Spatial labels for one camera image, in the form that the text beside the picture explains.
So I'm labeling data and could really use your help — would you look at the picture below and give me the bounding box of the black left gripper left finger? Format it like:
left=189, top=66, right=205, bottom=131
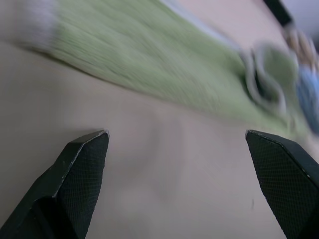
left=0, top=129, right=110, bottom=239

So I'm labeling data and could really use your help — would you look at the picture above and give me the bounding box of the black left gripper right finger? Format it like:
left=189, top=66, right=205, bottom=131
left=245, top=129, right=319, bottom=239

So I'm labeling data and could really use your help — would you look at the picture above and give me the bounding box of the green towel with white ends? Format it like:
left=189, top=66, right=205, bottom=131
left=11, top=0, right=312, bottom=140

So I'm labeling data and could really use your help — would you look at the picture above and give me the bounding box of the blue and tan object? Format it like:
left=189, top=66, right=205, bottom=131
left=283, top=23, right=319, bottom=136

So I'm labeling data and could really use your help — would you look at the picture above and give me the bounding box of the black bar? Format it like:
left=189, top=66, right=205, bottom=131
left=263, top=0, right=295, bottom=26

